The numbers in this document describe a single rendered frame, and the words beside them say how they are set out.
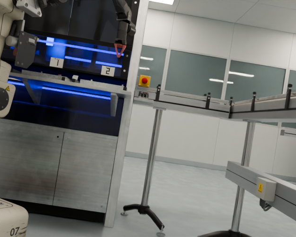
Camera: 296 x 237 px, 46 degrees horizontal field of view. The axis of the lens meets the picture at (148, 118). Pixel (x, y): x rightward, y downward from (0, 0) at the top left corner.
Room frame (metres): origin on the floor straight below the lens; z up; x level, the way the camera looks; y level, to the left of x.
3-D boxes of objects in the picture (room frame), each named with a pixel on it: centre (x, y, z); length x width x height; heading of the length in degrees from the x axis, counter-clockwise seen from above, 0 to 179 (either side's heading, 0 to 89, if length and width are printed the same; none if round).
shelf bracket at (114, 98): (2.16, 0.22, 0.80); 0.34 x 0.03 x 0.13; 3
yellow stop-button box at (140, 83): (2.37, 0.06, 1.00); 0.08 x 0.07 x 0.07; 3
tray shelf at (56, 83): (2.16, 0.47, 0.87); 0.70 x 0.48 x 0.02; 93
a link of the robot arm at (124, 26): (2.07, 0.23, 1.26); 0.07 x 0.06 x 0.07; 149
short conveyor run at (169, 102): (2.52, -0.22, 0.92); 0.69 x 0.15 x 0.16; 93
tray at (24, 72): (2.22, 0.65, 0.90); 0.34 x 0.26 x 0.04; 3
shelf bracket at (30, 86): (2.14, 0.72, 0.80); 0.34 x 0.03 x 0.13; 3
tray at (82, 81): (2.24, 0.31, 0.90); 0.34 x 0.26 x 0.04; 4
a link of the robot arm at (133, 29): (2.10, 0.21, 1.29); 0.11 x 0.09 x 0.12; 149
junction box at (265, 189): (1.69, -0.61, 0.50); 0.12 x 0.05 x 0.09; 3
